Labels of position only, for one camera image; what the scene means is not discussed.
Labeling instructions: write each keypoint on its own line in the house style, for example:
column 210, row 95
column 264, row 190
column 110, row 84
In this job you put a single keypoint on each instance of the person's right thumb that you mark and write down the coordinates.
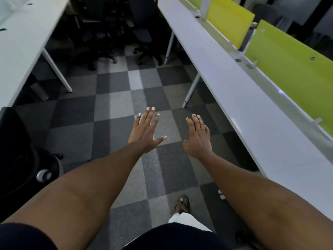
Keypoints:
column 185, row 146

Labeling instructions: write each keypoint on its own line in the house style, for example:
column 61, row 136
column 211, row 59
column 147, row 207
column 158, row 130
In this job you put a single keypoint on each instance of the person's left middle finger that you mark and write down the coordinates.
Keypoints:
column 150, row 117

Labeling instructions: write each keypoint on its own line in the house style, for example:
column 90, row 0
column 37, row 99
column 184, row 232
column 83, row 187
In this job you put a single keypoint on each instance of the green desk divider panel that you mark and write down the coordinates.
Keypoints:
column 296, row 67
column 193, row 1

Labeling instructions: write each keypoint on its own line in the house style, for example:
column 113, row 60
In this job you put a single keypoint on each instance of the person's left forearm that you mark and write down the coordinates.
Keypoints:
column 78, row 190

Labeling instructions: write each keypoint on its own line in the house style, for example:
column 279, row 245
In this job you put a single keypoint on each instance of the person's right middle finger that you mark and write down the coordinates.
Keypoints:
column 196, row 123

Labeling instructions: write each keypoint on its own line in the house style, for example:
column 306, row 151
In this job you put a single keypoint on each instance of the dark water bottle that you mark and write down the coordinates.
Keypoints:
column 246, row 39

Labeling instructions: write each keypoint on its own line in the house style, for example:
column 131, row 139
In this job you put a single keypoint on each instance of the black office chair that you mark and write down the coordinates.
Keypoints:
column 18, row 158
column 144, row 31
column 101, row 28

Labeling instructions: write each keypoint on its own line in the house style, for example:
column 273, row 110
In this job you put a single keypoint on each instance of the yellow desk divider panel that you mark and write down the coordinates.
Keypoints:
column 229, row 20

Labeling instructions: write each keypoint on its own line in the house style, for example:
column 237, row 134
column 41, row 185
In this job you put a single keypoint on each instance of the person's left little finger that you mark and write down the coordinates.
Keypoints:
column 137, row 120

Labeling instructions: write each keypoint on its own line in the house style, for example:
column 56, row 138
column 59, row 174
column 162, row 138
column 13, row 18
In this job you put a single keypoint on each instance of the dark shirt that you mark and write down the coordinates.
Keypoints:
column 166, row 238

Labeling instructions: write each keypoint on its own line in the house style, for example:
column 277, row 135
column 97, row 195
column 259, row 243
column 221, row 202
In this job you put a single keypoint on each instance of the person's right hand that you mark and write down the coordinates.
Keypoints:
column 197, row 143

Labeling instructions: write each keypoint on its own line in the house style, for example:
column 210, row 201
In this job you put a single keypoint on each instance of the white trouser leg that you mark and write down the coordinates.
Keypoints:
column 187, row 221

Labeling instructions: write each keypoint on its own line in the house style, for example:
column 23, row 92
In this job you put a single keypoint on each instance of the long white desk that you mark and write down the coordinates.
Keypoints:
column 249, row 101

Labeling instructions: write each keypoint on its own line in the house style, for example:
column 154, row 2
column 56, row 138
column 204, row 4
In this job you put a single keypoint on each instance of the person's right little finger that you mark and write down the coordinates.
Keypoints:
column 207, row 130

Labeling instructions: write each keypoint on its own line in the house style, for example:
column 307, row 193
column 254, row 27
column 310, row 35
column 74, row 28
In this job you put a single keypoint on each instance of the person's left thumb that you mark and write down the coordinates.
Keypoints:
column 159, row 140

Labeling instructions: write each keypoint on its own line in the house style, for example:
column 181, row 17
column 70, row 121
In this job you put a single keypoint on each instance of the brown sandal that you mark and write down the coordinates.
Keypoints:
column 182, row 204

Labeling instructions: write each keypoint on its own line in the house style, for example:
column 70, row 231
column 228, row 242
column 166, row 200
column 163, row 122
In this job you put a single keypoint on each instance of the person's left hand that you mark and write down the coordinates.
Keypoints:
column 143, row 136

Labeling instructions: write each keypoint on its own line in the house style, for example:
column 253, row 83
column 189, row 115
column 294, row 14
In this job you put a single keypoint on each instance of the person's right forearm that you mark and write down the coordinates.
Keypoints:
column 265, row 200

